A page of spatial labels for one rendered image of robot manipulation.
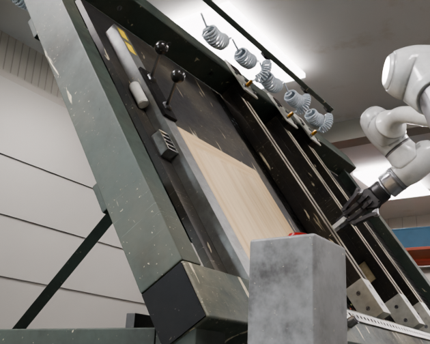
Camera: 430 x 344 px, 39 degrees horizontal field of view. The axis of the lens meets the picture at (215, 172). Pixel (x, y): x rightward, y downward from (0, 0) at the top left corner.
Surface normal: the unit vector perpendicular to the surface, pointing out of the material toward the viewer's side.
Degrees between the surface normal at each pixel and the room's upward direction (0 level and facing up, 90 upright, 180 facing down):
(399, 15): 180
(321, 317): 90
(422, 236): 90
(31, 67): 90
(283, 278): 90
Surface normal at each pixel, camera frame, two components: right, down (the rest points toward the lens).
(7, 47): 0.83, -0.14
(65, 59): -0.57, -0.29
